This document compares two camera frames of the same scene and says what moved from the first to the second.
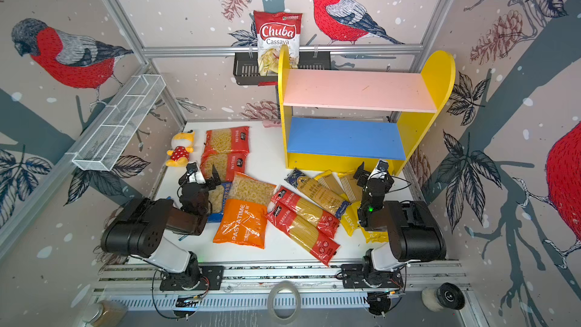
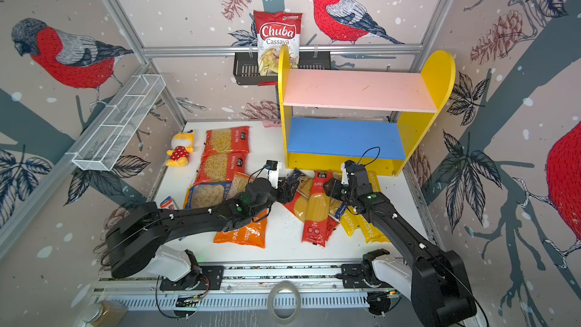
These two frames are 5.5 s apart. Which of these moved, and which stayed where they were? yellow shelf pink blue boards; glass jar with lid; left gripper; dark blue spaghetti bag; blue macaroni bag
Moved: left gripper
Stayed: blue macaroni bag; yellow shelf pink blue boards; dark blue spaghetti bag; glass jar with lid
